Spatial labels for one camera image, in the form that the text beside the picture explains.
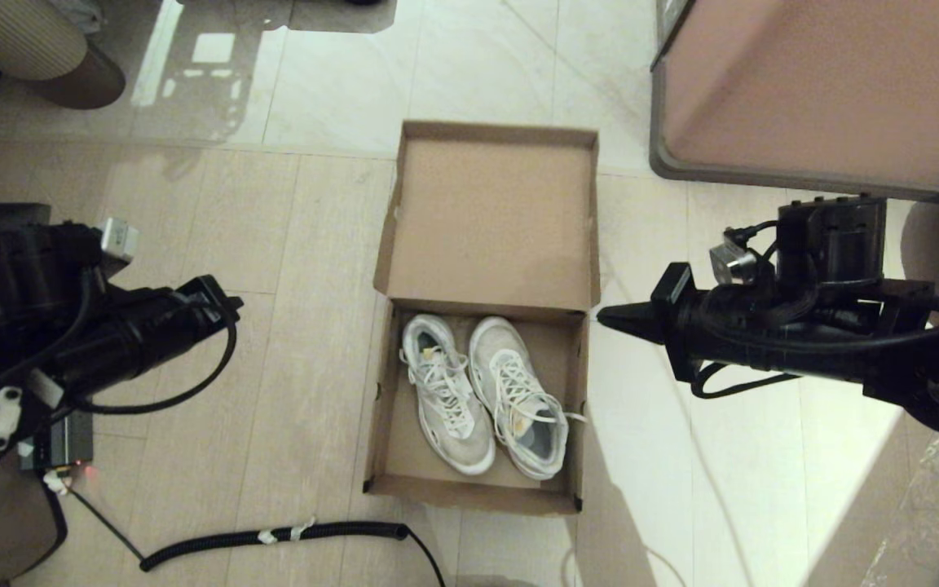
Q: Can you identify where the white mesh lace-up sneaker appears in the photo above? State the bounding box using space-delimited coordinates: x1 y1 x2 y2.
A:
399 313 497 477
467 316 588 481

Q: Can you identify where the brown cardboard shoe box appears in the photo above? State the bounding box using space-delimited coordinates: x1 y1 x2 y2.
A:
361 120 603 517

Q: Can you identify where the grey metal power inverter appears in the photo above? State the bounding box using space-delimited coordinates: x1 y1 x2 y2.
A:
20 408 97 475

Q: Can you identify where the pink cabinet with grey rim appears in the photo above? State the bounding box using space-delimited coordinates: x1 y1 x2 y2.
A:
649 0 939 209

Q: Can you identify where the grey crumpled cloth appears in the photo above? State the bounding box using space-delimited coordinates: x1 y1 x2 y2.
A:
47 0 105 35

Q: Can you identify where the beige ribbed round pouf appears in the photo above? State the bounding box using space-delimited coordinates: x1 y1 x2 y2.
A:
0 0 89 82

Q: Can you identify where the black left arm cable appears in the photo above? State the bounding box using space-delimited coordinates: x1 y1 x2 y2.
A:
70 269 238 415

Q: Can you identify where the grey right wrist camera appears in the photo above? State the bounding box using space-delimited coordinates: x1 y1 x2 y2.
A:
708 239 758 287

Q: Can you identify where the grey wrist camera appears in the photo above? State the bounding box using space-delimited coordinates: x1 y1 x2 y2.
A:
98 217 142 264
708 239 758 287

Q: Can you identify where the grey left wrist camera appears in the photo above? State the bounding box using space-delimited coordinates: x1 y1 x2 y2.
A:
98 217 142 264

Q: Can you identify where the black corrugated cable conduit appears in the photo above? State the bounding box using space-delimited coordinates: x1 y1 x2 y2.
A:
54 481 447 587

